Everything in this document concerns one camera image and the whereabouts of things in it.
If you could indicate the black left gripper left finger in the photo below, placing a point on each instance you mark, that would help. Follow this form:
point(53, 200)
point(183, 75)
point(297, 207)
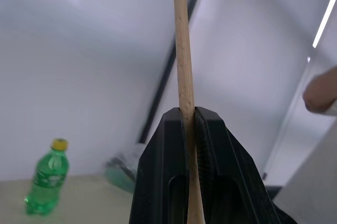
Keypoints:
point(160, 171)

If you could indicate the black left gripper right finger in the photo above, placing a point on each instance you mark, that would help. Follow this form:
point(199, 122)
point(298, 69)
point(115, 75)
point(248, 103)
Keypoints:
point(229, 171)

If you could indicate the ceiling strip light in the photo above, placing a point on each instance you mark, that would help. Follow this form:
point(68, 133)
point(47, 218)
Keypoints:
point(324, 20)

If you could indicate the wooden chopstick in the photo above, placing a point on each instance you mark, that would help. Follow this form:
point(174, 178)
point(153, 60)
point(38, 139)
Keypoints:
point(184, 50)

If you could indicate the clear plastic bag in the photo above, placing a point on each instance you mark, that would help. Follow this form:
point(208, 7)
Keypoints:
point(122, 168)

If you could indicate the green plastic soda bottle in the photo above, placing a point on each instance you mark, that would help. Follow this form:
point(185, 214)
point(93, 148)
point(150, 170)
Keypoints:
point(48, 179)

